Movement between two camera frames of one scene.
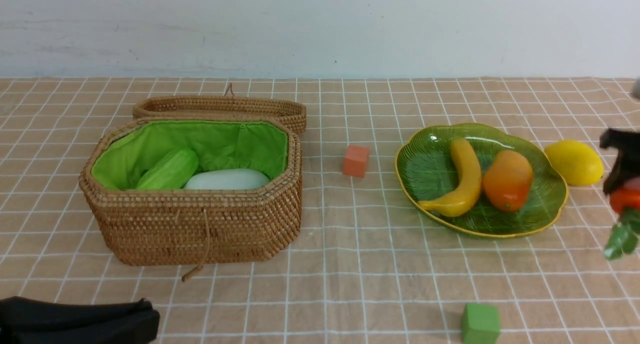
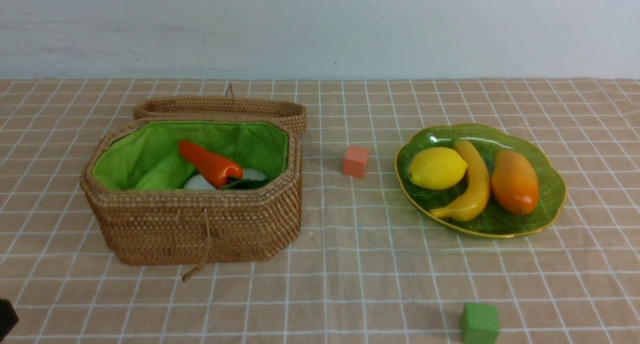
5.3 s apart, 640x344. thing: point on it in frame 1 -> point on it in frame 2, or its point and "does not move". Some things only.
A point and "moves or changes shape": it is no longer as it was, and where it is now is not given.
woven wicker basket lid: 292,113 does not move
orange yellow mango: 506,178 moves or changes shape
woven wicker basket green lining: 163,227 does not move
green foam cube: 480,324 does not move
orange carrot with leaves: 623,239 -> 217,173
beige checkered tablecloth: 364,269 does not move
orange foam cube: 355,158 does not move
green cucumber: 173,173 does not move
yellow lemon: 579,164 -> 436,168
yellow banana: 468,185 moves or changes shape
